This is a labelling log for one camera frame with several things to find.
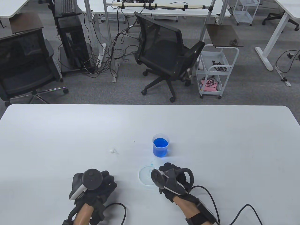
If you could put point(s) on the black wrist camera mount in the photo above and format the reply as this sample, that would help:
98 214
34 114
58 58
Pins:
68 219
207 212

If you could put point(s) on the pink cloth item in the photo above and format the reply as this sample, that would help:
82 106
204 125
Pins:
211 88

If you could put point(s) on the white cotton wad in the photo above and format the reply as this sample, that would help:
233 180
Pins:
114 151

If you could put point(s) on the person's right forearm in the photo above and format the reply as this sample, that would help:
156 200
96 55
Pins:
189 207

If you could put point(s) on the person's right hand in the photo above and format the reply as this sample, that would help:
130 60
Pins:
170 167

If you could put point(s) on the grey wheeled tower stand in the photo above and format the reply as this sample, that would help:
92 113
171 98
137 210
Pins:
63 61

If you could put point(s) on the small black object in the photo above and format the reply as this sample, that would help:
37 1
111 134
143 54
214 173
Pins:
233 42

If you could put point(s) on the black chrome-base office chair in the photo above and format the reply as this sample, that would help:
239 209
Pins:
23 58

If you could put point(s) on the black computer tower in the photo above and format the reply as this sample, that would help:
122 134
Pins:
72 39

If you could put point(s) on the white power strip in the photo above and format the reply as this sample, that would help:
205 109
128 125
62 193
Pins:
101 57

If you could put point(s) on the white utility cart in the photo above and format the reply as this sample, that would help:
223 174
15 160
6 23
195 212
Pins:
211 58
243 14

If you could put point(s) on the clear culture dish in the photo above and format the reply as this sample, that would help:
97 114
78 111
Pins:
145 175

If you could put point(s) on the person's left hand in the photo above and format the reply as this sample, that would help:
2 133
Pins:
110 185

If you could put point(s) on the brown side table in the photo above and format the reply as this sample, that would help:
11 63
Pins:
222 35
25 22

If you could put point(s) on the person's left forearm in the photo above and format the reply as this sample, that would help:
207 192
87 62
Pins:
82 214

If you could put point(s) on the beaker of blue dye solution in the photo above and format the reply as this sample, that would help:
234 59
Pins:
160 150

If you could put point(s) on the white desk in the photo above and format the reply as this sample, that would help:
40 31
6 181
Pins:
293 9
199 12
14 7

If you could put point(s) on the black glove sensor box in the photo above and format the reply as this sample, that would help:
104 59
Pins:
97 214

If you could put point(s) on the black mesh office chair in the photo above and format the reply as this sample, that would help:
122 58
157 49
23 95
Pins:
161 44

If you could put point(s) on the black white VR controller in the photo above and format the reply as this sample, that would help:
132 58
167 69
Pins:
92 179
159 179

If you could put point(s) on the aluminium floor rail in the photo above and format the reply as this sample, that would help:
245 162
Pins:
282 76

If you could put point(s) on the black chair base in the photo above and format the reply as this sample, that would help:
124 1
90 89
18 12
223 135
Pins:
274 16

